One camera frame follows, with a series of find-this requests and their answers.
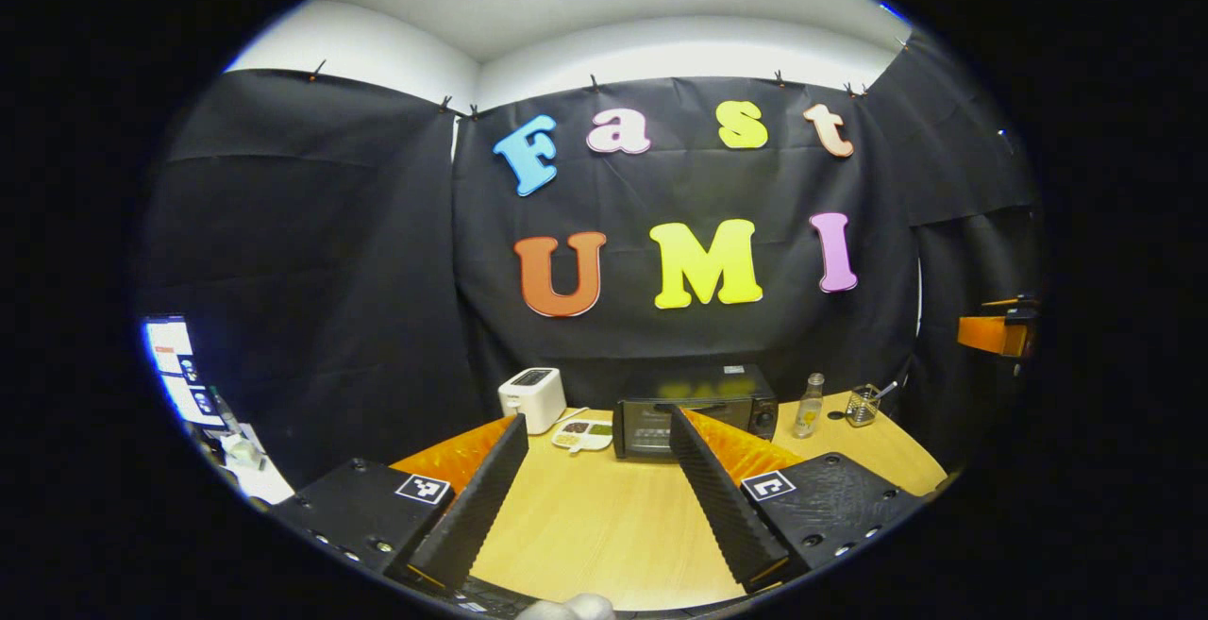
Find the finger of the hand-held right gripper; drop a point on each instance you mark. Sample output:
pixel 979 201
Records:
pixel 986 335
pixel 1005 301

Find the white toaster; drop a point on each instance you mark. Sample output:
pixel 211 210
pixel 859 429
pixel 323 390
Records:
pixel 533 403

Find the black electric oven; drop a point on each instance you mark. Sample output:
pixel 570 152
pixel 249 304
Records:
pixel 642 427

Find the clear glass bottle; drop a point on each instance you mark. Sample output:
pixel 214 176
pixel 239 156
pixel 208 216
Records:
pixel 808 412

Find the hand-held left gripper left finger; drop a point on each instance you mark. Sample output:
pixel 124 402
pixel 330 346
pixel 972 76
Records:
pixel 472 507

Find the white divided spice dish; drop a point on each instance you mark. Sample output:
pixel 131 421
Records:
pixel 583 434

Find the computer monitor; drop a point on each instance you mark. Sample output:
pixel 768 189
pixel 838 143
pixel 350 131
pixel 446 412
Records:
pixel 175 365

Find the metal spoon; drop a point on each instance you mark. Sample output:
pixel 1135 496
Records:
pixel 887 389

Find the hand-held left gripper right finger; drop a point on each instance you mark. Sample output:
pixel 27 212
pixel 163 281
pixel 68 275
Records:
pixel 722 507

